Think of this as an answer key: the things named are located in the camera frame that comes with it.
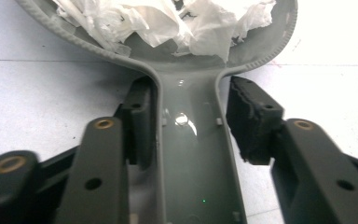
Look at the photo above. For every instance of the gray dustpan with orange edge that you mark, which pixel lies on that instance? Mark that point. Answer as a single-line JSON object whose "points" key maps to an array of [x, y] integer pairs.
{"points": [[195, 161]]}

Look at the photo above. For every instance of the pile of white paper scraps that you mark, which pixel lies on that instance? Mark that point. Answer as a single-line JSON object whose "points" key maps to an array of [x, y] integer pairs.
{"points": [[164, 28]]}

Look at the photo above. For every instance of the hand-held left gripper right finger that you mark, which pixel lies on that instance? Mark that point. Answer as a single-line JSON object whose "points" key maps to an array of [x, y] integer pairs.
{"points": [[310, 168]]}

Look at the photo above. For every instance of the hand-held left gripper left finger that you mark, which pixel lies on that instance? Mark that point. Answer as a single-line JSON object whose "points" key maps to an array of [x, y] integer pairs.
{"points": [[105, 174]]}

